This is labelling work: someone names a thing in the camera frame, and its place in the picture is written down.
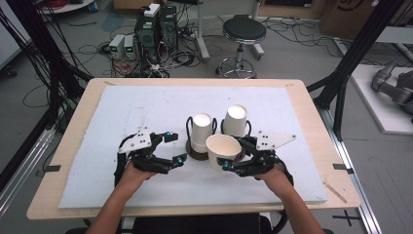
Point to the person's left hand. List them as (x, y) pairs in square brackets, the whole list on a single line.
[(134, 178)]

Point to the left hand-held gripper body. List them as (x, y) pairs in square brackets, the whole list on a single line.
[(138, 141)]

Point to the white box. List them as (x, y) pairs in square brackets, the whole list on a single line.
[(152, 10)]

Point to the grey power supply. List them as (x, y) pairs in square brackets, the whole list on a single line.
[(129, 47), (117, 45)]

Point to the white foam mat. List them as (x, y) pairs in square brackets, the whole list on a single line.
[(130, 107)]

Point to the stack of white paper cups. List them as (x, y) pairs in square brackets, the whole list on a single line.
[(235, 122), (201, 130)]

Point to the cardboard box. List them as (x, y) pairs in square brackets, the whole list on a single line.
[(347, 16)]

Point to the black round stool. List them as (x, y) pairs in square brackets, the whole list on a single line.
[(244, 31)]

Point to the person's right hand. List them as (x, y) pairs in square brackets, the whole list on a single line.
[(276, 182)]

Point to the dark brown cup holder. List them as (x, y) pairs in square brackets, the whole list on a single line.
[(195, 155)]

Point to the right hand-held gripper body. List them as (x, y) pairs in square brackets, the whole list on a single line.
[(272, 140)]

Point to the white desk leg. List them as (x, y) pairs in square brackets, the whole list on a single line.
[(202, 35)]

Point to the black computer tower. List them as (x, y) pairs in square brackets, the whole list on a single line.
[(146, 35), (168, 27)]

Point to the aluminium rail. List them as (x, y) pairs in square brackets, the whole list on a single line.
[(22, 169), (357, 182)]

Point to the single white paper cup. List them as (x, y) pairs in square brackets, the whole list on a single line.
[(222, 149)]

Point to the person's dark clothing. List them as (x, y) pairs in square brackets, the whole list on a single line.
[(198, 224)]

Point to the white round table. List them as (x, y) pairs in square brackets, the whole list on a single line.
[(68, 6)]

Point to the black tape strip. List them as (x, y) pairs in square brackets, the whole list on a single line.
[(52, 168), (341, 167)]

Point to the white platform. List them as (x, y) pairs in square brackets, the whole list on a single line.
[(376, 107)]

